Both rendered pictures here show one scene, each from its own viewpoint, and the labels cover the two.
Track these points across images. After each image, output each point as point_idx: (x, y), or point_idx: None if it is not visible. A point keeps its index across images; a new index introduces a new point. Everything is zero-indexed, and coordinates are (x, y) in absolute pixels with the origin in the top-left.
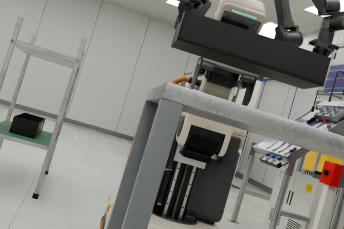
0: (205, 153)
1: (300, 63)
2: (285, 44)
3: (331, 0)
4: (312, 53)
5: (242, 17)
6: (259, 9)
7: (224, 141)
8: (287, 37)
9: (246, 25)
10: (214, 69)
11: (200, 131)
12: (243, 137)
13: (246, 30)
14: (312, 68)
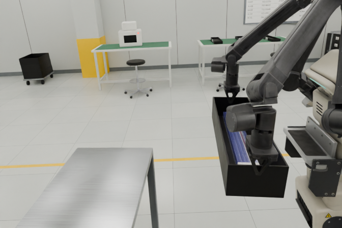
0: None
1: (222, 159)
2: (221, 135)
3: (252, 84)
4: (224, 152)
5: (320, 86)
6: (329, 76)
7: (312, 223)
8: (324, 119)
9: (330, 95)
10: None
11: (301, 199)
12: None
13: (217, 116)
14: (224, 169)
